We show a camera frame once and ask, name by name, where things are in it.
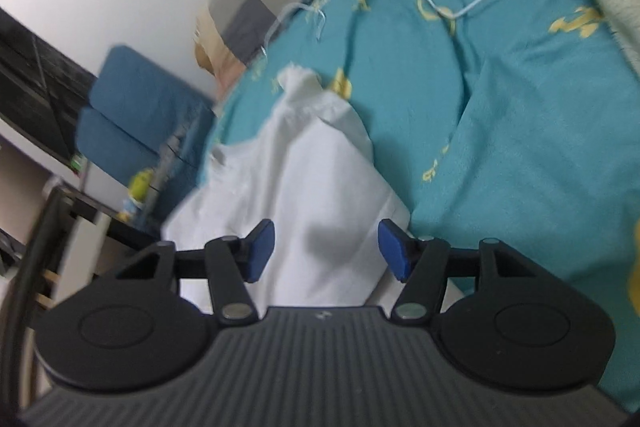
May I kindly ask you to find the yellow green plush toy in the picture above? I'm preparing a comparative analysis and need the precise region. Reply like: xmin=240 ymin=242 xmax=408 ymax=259
xmin=117 ymin=168 xmax=154 ymax=223

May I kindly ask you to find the white t-shirt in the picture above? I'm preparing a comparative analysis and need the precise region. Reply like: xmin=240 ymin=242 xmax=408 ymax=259
xmin=162 ymin=65 xmax=409 ymax=311

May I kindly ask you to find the teal patterned bed sheet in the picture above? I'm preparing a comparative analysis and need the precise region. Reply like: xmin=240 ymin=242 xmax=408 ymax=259
xmin=209 ymin=0 xmax=639 ymax=410

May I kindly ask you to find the dark window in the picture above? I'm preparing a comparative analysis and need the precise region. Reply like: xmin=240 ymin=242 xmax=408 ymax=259
xmin=0 ymin=12 xmax=96 ymax=165

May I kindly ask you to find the blue covered chair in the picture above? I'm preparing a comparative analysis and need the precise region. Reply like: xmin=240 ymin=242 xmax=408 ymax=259
xmin=75 ymin=44 xmax=215 ymax=225

